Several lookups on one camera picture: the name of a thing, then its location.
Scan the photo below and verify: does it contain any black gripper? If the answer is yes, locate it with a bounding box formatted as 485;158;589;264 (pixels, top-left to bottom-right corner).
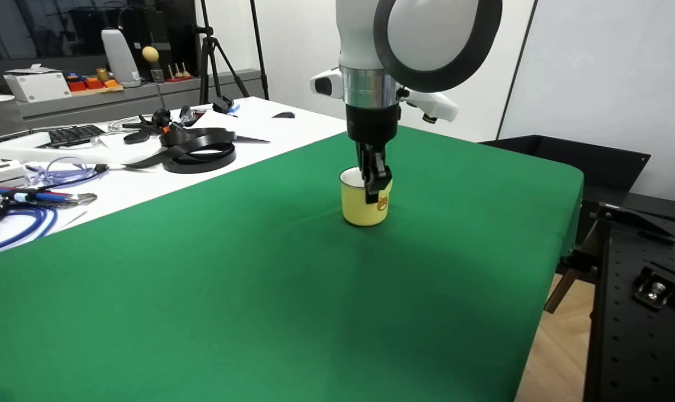
347;104;399;204

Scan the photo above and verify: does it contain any yellow ceramic mug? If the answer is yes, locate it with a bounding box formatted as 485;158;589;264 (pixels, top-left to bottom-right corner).
340;168;390;228

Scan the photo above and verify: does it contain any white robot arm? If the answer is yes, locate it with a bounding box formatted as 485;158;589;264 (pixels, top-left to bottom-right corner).
310;0;502;204

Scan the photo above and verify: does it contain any black mouse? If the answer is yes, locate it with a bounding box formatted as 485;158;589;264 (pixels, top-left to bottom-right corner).
272;112;295;119

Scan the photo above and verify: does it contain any green table cloth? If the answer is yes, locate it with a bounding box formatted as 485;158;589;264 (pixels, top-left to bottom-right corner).
0;129;582;402

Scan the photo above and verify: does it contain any yellow ball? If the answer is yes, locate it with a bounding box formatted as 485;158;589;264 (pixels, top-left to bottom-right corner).
140;47;158;65

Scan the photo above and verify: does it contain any black keyboard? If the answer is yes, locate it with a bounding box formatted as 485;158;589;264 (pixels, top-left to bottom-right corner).
49;125;102;148

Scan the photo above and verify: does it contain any black optical breadboard table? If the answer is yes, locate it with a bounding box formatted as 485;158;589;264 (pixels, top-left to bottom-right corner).
582;194;675;402

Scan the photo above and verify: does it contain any white box on counter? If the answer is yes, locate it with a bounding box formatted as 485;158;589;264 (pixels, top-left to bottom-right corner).
4;69;68;102

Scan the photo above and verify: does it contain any black coiled cable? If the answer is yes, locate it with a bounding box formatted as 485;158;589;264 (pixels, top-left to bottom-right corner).
123;125;271;176

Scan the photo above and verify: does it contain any black camera tripod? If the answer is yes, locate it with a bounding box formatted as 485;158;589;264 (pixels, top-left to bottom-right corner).
196;0;247;102

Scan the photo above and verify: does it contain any blue cable bundle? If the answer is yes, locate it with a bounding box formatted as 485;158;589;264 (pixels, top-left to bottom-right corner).
0;157;109;258

